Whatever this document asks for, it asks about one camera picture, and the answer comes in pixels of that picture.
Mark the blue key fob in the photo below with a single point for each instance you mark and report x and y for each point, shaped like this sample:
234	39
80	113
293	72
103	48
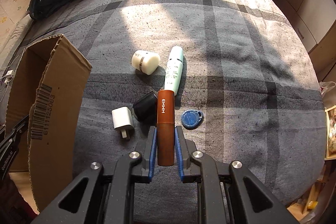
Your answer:
191	119

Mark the grey plaid bed sheet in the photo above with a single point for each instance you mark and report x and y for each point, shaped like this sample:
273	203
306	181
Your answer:
244	67

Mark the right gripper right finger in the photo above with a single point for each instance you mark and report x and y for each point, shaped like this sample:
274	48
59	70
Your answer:
227	193

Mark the beige pillow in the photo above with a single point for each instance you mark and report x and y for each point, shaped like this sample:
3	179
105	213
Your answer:
13	40

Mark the white usb charger plug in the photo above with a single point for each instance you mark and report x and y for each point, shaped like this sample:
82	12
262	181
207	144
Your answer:
122	121

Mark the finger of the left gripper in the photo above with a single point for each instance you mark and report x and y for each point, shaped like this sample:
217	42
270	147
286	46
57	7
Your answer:
9	145

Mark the white plastic bag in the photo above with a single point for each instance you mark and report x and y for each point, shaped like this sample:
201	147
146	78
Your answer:
326	88

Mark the beige wardrobe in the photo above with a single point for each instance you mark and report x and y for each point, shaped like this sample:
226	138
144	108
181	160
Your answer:
314	23

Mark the white cream jar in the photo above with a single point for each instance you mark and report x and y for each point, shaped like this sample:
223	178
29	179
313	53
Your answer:
145	61

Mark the mint green lotion bottle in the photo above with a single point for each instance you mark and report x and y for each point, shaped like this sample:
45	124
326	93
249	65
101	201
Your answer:
174	69

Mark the cardboard box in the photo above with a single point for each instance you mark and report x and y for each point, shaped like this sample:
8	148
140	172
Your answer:
47	89

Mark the white charger with cable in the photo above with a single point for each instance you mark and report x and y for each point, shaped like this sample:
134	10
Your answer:
8	76

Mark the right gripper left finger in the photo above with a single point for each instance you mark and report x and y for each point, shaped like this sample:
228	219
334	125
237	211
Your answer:
104	193

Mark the brown cylindrical tube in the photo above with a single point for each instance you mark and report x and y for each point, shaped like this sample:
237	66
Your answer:
165	127

